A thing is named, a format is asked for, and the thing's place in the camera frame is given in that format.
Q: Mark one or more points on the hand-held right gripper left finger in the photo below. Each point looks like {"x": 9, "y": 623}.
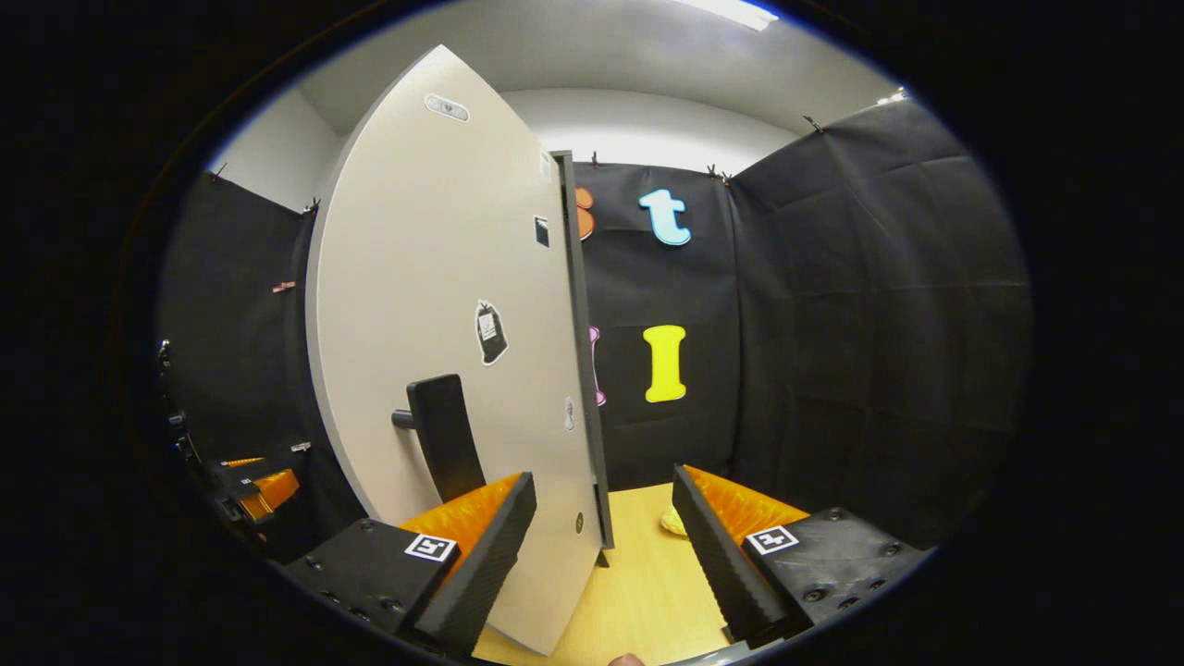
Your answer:
{"x": 490, "y": 564}

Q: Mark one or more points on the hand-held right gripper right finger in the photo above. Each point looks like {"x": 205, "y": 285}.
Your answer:
{"x": 731, "y": 573}

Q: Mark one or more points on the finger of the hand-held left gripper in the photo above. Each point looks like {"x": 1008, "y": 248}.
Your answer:
{"x": 273, "y": 490}
{"x": 242, "y": 462}

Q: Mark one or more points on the yellow coaster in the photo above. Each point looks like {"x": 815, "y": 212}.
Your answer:
{"x": 673, "y": 523}

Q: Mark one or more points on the beige cabinet door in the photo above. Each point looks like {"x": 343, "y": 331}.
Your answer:
{"x": 416, "y": 277}

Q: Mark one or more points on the black backdrop cloth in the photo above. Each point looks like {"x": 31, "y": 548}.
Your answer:
{"x": 832, "y": 324}

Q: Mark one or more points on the small ceiling light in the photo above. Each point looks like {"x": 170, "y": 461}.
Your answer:
{"x": 894, "y": 95}

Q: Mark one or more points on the long ceiling light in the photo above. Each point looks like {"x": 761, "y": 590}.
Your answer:
{"x": 726, "y": 13}

